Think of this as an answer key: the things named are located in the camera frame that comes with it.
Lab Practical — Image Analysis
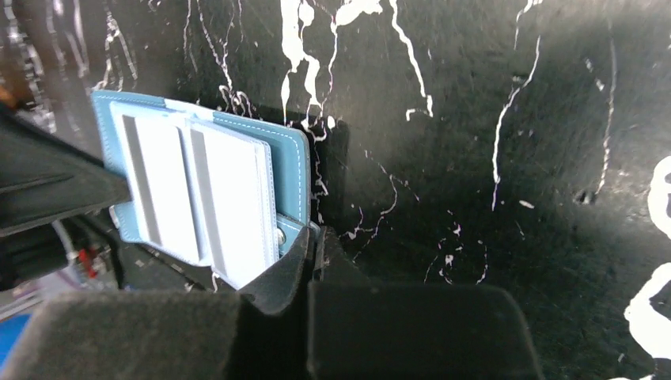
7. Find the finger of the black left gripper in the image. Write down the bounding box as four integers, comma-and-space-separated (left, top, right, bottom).
1, 107, 131, 237

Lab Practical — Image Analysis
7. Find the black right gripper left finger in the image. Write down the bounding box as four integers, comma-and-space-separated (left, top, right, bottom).
1, 228, 314, 379

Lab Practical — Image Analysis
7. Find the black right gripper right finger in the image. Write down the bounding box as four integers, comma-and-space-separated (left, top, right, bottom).
306, 228, 543, 379

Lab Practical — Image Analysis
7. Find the white magnetic stripe card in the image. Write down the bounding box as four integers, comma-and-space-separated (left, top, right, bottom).
110, 101, 203, 266

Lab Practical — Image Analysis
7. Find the white card grey stripe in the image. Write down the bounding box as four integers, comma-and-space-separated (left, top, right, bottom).
185, 119, 279, 290

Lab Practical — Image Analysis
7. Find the blue leather card holder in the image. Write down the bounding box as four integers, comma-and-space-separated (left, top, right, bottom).
91, 90, 311, 282

